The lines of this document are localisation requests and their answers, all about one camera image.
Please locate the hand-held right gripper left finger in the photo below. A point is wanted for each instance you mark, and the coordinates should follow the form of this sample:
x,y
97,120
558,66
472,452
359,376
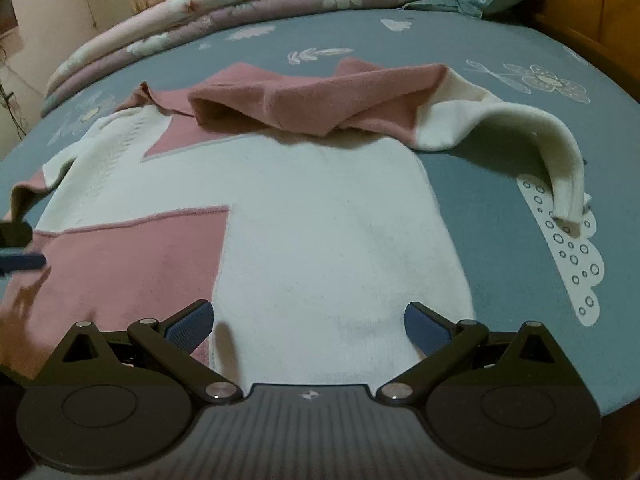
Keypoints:
x,y
192,327

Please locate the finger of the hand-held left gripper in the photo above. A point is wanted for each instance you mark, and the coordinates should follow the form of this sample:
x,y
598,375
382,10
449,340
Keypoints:
x,y
22,262
15,235

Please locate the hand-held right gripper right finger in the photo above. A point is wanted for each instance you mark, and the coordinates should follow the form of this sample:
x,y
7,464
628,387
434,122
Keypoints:
x,y
425,327

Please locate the pink and white knit sweater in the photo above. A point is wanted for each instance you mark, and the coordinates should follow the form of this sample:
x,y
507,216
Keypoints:
x,y
325,210

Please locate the teal floral bed sheet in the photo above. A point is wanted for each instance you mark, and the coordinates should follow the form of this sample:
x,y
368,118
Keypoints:
x,y
475,210

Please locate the folded pink purple floral quilt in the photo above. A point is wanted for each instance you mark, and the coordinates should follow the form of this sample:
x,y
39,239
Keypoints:
x,y
225,5

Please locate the flat teal pillow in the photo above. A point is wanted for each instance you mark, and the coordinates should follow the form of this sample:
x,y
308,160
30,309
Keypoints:
x,y
430,4

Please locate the wooden bed headboard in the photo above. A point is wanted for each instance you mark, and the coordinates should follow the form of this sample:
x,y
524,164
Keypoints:
x,y
600,10

